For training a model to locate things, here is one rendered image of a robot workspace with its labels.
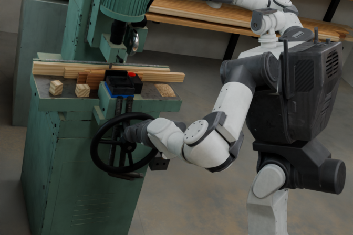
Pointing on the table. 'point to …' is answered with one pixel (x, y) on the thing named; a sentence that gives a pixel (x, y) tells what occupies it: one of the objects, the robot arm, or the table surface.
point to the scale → (100, 62)
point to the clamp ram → (115, 73)
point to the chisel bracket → (111, 49)
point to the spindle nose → (117, 31)
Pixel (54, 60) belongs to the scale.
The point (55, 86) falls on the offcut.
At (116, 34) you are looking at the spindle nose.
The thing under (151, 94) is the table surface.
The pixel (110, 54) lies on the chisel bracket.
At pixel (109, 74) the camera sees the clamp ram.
